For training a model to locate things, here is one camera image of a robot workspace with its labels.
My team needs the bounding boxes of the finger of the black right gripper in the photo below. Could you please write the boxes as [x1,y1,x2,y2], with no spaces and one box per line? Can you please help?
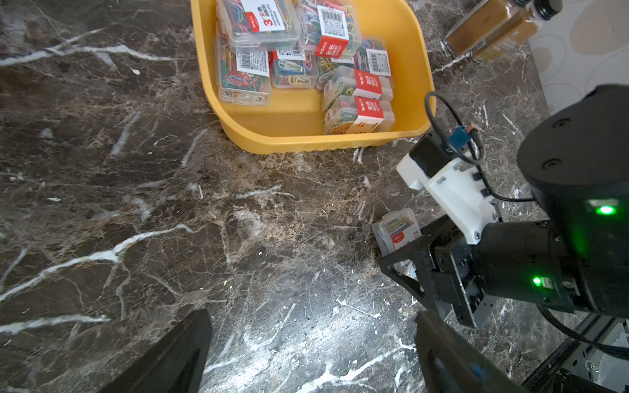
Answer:
[379,215,454,314]

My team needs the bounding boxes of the brown spice jar left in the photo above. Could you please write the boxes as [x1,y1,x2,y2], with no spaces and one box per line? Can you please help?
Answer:
[444,0,529,58]

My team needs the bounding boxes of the paper clip box barcode label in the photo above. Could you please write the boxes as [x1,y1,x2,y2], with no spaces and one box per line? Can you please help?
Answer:
[216,0,301,53]

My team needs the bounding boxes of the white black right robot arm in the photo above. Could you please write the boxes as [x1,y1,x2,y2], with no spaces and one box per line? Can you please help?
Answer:
[379,84,628,328]

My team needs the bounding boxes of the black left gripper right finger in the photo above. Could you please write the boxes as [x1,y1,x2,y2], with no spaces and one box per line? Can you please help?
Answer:
[415,311,526,392]

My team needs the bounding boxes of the paper clip box in tray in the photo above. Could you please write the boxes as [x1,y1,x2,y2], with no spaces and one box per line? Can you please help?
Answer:
[324,96,396,135]

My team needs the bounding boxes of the brown spice jar right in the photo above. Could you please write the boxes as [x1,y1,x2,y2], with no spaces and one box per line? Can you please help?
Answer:
[471,0,563,63]

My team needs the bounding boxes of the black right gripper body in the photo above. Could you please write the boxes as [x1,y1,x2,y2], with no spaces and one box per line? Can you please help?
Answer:
[432,230,496,328]

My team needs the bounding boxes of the clear paper clip box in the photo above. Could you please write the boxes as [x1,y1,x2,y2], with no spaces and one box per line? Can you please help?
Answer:
[372,208,422,256]

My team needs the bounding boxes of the brown spice jar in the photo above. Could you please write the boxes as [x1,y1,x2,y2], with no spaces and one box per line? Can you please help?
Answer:
[444,0,529,58]
[471,0,563,63]

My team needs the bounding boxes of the paper clip box red label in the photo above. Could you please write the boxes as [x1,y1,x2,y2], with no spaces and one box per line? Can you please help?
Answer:
[322,66,393,112]

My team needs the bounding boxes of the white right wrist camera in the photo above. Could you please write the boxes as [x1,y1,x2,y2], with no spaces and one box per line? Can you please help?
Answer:
[396,133,501,245]

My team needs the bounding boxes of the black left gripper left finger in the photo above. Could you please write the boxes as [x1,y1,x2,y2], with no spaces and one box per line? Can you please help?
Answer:
[101,309,212,392]

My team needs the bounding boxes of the yellow plastic storage tray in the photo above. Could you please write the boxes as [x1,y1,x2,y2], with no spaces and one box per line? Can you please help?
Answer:
[191,1,434,155]

